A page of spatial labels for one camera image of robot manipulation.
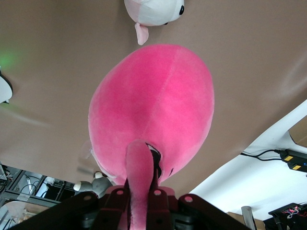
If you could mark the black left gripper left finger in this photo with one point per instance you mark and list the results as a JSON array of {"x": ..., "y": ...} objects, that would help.
[{"x": 112, "y": 210}]

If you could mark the black adapter yellow labels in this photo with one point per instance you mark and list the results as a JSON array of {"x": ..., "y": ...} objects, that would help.
[{"x": 293, "y": 159}]

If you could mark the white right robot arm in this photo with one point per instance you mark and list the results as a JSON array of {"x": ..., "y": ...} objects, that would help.
[{"x": 4, "y": 89}]

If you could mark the round hot pink plush toy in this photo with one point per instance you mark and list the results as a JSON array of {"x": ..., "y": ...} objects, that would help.
[{"x": 153, "y": 95}]

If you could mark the light pink plush dog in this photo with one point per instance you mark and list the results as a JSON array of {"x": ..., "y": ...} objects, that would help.
[{"x": 156, "y": 12}]

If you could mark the black electronics board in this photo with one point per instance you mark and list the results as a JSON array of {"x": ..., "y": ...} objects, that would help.
[{"x": 290, "y": 212}]

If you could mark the brown cardboard box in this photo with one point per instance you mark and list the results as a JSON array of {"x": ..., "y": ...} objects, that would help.
[{"x": 299, "y": 131}]

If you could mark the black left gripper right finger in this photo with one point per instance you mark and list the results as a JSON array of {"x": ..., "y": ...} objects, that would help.
[{"x": 161, "y": 210}]

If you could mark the grey white plush husky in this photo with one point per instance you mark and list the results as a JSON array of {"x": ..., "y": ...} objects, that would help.
[{"x": 99, "y": 184}]

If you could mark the grey metal cylinder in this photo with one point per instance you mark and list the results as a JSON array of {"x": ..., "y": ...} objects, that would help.
[{"x": 247, "y": 215}]

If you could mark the metal shelving rack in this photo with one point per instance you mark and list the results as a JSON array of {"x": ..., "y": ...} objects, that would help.
[{"x": 28, "y": 191}]

